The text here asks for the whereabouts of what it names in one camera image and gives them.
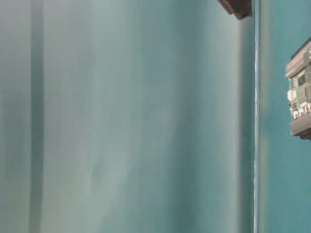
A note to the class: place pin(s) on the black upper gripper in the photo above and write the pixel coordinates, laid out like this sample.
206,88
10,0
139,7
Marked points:
240,8

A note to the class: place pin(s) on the green printed circuit board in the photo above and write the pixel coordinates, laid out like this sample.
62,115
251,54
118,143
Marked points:
299,93

